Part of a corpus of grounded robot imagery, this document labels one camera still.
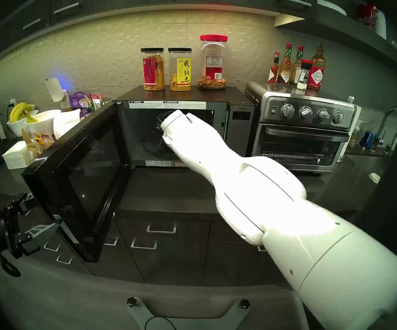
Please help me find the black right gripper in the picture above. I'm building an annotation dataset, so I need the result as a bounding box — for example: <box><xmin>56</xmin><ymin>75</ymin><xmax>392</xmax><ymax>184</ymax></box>
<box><xmin>161</xmin><ymin>137</ymin><xmax>177</xmax><ymax>158</ymax></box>

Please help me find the black glass microwave door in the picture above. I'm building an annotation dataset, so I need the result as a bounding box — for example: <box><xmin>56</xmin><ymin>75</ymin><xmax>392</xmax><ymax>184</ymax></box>
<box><xmin>21</xmin><ymin>102</ymin><xmax>132</xmax><ymax>263</ymax></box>

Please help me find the glass microwave turntable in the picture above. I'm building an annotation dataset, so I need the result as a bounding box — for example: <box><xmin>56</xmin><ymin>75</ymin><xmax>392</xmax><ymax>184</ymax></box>
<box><xmin>141</xmin><ymin>132</ymin><xmax>166</xmax><ymax>158</ymax></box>

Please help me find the white plate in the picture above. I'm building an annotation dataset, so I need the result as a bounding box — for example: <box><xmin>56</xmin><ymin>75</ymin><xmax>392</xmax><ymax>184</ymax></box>
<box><xmin>317</xmin><ymin>0</ymin><xmax>347</xmax><ymax>16</ymax></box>

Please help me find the white napkin stack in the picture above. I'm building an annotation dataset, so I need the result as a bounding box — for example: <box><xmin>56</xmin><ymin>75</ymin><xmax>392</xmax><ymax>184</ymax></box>
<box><xmin>2</xmin><ymin>141</ymin><xmax>34</xmax><ymax>170</ymax></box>

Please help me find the snack jar yellow label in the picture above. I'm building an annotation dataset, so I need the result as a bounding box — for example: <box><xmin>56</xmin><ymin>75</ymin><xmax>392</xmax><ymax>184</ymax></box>
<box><xmin>168</xmin><ymin>48</ymin><xmax>192</xmax><ymax>92</ymax></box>

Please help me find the snack jar pink label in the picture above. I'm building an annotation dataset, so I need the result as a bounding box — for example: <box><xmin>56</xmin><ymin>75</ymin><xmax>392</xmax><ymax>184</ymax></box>
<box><xmin>141</xmin><ymin>48</ymin><xmax>166</xmax><ymax>91</ymax></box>

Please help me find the cartoon print snack bag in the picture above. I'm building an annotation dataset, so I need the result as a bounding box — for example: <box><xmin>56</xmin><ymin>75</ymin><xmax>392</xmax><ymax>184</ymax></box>
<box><xmin>21</xmin><ymin>128</ymin><xmax>55</xmax><ymax>161</ymax></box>

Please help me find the white fruit bowl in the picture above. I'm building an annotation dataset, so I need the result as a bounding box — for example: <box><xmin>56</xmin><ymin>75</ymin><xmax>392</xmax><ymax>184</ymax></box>
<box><xmin>7</xmin><ymin>110</ymin><xmax>39</xmax><ymax>137</ymax></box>

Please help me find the clear jar red lid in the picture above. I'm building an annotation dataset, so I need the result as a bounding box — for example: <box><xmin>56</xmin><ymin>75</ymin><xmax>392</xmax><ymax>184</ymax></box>
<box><xmin>198</xmin><ymin>34</ymin><xmax>229</xmax><ymax>90</ymax></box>

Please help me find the large white bowl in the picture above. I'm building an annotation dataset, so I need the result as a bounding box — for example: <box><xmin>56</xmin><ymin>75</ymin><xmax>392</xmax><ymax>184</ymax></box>
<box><xmin>25</xmin><ymin>109</ymin><xmax>62</xmax><ymax>138</ymax></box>

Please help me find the crumpled white paper napkin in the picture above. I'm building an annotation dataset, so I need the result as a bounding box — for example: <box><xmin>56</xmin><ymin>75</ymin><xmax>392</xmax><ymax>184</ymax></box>
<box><xmin>53</xmin><ymin>110</ymin><xmax>82</xmax><ymax>140</ymax></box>

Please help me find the bunch of yellow bananas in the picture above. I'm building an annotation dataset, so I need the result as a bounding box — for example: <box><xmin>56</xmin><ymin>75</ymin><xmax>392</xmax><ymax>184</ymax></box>
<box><xmin>9</xmin><ymin>102</ymin><xmax>39</xmax><ymax>124</ymax></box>

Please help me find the small red hot sauce bottle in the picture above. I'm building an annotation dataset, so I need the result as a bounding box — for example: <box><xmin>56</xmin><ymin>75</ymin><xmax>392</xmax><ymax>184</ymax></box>
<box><xmin>268</xmin><ymin>52</ymin><xmax>280</xmax><ymax>85</ymax></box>

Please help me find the brown hot sauce bottle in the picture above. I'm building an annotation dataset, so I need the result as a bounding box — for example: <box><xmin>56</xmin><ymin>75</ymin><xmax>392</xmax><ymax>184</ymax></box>
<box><xmin>278</xmin><ymin>44</ymin><xmax>293</xmax><ymax>86</ymax></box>

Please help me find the stainless steel toaster oven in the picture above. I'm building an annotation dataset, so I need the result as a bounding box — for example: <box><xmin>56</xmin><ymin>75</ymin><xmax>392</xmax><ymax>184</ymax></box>
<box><xmin>245</xmin><ymin>81</ymin><xmax>357</xmax><ymax>172</ymax></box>

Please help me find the green hot sauce bottle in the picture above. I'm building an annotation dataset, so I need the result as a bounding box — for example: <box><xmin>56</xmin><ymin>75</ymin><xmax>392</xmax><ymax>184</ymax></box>
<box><xmin>290</xmin><ymin>46</ymin><xmax>304</xmax><ymax>87</ymax></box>

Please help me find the black lid spice shaker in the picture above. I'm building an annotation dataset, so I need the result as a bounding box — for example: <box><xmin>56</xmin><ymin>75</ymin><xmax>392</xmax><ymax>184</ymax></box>
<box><xmin>297</xmin><ymin>59</ymin><xmax>313</xmax><ymax>90</ymax></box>

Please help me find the large Tabasco sauce bottle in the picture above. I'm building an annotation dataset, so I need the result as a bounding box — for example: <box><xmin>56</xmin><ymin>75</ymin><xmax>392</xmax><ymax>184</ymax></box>
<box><xmin>308</xmin><ymin>42</ymin><xmax>326</xmax><ymax>91</ymax></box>

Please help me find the clear soap bottle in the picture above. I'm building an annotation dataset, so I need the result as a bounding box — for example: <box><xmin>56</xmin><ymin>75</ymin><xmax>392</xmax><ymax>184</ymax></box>
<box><xmin>349</xmin><ymin>121</ymin><xmax>363</xmax><ymax>148</ymax></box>

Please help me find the chrome sink faucet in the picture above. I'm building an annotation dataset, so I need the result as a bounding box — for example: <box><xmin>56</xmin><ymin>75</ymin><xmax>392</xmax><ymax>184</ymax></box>
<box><xmin>370</xmin><ymin>107</ymin><xmax>397</xmax><ymax>154</ymax></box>

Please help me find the stack of red cups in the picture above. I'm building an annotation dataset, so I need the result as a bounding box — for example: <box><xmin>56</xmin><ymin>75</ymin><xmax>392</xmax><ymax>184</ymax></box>
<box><xmin>356</xmin><ymin>3</ymin><xmax>377</xmax><ymax>31</ymax></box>

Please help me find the white can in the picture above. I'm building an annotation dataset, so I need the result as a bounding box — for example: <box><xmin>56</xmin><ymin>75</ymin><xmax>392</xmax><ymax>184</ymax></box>
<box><xmin>375</xmin><ymin>9</ymin><xmax>387</xmax><ymax>40</ymax></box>

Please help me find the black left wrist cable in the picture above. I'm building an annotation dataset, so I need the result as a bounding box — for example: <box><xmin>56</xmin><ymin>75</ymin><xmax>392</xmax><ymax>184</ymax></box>
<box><xmin>0</xmin><ymin>245</ymin><xmax>22</xmax><ymax>277</ymax></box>

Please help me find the white wall night light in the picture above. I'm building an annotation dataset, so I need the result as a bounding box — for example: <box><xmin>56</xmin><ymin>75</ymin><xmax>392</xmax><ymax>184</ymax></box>
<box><xmin>45</xmin><ymin>78</ymin><xmax>65</xmax><ymax>103</ymax></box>

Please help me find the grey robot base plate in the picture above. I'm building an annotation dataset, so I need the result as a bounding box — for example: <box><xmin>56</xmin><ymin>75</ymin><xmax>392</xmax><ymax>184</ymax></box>
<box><xmin>127</xmin><ymin>297</ymin><xmax>250</xmax><ymax>330</ymax></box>

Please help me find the dark wall shelf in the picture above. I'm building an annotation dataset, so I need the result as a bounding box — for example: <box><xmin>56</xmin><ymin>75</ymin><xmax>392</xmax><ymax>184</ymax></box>
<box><xmin>274</xmin><ymin>0</ymin><xmax>397</xmax><ymax>80</ymax></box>

